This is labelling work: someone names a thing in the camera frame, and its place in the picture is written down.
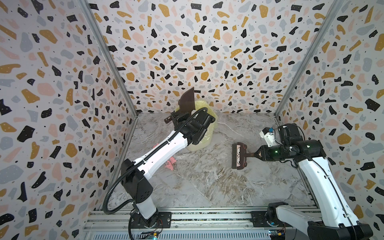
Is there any dark brown plastic dustpan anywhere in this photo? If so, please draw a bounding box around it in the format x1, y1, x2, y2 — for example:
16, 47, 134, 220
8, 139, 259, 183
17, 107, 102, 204
178, 87, 196, 114

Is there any cream bin with green bag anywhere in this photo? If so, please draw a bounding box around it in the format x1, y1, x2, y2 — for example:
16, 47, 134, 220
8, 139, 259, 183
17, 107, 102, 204
180, 101, 218, 152

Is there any brown cartoon face hand broom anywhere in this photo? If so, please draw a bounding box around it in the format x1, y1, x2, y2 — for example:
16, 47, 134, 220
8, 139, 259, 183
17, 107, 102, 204
232, 142, 255, 170

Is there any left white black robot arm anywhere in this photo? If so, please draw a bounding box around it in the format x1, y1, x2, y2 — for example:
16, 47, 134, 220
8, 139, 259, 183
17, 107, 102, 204
121, 108, 216, 227

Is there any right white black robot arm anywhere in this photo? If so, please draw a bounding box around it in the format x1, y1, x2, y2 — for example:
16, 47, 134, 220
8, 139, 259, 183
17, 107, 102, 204
254, 124, 373, 240

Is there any pink paper scrap upper left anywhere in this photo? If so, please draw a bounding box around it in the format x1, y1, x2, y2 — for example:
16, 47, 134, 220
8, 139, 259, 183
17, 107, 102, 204
166, 157, 177, 171

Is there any black corrugated cable conduit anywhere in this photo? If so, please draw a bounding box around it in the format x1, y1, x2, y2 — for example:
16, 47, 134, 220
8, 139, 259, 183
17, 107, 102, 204
102, 107, 209, 216

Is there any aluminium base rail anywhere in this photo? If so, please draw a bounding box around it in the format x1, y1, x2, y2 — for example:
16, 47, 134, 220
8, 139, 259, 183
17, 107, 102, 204
80, 207, 308, 240

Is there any left aluminium corner post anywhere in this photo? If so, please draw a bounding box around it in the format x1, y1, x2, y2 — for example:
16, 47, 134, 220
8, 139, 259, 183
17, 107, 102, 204
79, 0, 138, 119

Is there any aluminium corner post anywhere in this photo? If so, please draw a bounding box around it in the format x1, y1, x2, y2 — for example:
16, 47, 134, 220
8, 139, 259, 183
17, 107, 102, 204
79, 0, 138, 119
274, 0, 343, 120

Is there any right aluminium corner post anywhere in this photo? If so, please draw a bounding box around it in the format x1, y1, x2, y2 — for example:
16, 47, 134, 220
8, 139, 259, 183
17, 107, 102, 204
274, 0, 343, 120

